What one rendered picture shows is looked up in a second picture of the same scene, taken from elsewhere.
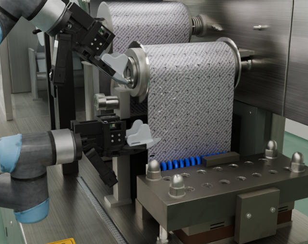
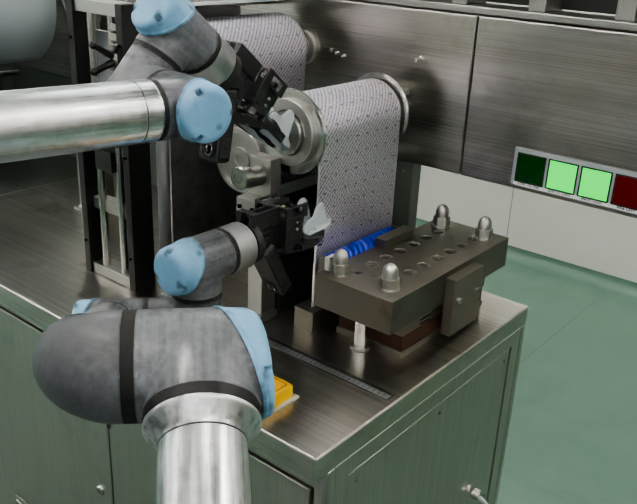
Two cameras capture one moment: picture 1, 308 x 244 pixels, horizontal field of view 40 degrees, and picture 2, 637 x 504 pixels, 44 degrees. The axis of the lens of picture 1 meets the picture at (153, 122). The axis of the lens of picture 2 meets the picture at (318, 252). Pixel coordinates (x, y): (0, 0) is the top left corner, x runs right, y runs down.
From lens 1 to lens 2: 0.65 m
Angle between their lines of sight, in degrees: 26
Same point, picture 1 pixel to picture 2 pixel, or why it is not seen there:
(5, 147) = (186, 259)
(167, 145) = (334, 228)
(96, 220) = not seen: hidden behind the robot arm
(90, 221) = not seen: hidden behind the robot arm
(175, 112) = (344, 182)
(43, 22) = (214, 76)
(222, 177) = (416, 260)
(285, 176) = (479, 248)
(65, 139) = (247, 237)
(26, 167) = (209, 283)
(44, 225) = not seen: hidden behind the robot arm
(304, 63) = (493, 108)
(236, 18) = (376, 42)
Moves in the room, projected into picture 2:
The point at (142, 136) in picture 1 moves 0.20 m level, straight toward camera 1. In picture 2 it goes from (318, 220) to (380, 264)
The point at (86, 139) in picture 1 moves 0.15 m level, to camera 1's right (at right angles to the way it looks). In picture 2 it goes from (262, 233) to (345, 222)
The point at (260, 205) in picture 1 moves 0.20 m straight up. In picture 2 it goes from (468, 285) to (482, 178)
